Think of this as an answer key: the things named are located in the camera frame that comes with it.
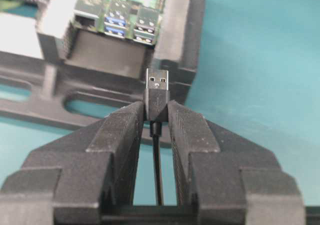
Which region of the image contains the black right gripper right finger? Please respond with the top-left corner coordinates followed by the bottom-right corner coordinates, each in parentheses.
top-left (167, 101), bottom-right (306, 225)

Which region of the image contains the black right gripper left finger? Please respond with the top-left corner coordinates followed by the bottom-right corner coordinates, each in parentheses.
top-left (0, 101), bottom-right (144, 225)

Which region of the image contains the black USB cable plug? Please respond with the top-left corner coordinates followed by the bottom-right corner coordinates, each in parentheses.
top-left (144, 68), bottom-right (170, 206)

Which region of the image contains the green PCB board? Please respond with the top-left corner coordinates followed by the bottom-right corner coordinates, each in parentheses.
top-left (72, 0), bottom-right (166, 46)

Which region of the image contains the black metal bench vise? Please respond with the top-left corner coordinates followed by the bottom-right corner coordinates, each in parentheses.
top-left (0, 0), bottom-right (207, 148)

